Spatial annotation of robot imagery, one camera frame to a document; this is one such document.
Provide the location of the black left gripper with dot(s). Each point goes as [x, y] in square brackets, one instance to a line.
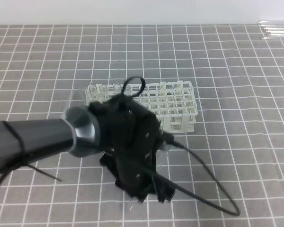
[132, 133]

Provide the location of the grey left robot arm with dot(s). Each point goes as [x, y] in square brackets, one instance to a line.
[78, 132]

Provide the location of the clear test tube in rack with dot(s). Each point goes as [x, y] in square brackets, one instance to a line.
[92, 93]
[117, 89]
[103, 93]

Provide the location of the white test tube rack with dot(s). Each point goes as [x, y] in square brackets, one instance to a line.
[173, 103]

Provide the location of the grey checked tablecloth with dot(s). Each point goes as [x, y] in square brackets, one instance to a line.
[238, 80]

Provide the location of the spare clear test tube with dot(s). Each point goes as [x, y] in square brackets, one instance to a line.
[272, 36]
[273, 30]
[271, 22]

